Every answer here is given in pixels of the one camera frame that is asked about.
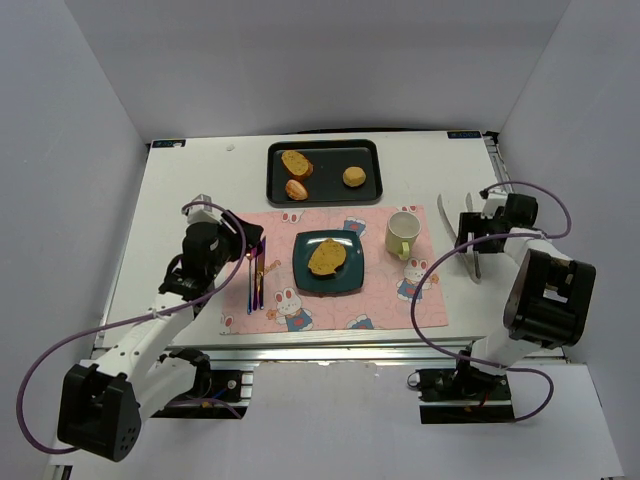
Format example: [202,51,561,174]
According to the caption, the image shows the bread slice top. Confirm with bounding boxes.
[308,238,347,276]

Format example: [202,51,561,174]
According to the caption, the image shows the bread slice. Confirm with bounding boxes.
[308,238,347,276]
[281,150,314,181]

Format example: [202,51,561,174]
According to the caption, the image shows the metal food tongs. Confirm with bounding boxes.
[436,192,483,285]

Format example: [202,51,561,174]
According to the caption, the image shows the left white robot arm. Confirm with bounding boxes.
[57,212,263,462]

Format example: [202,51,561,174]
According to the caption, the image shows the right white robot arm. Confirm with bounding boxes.
[455,191,596,377]

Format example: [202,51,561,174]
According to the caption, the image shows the bread slice bottom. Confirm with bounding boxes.
[281,150,314,181]

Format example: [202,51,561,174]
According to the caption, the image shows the iridescent knife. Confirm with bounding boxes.
[258,237,266,310]

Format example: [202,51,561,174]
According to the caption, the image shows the small oval sesame bun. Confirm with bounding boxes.
[285,179,309,201]

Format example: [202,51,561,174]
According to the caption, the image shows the dark green square plate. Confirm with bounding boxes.
[292,229,364,295]

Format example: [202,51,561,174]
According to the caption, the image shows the black baking tray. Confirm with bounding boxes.
[266,139,383,207]

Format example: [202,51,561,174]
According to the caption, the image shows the round yellow bun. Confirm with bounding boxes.
[342,166,367,188]

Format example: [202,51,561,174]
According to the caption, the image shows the pale green mug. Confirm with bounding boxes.
[385,211,422,261]

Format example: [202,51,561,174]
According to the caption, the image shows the pink bunny placemat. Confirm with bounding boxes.
[220,207,448,335]

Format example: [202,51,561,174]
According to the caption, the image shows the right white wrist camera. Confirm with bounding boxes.
[479,189,509,219]

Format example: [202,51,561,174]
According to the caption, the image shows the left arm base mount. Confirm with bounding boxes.
[152,348,253,420]

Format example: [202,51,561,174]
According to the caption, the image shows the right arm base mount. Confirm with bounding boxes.
[407,360,515,425]

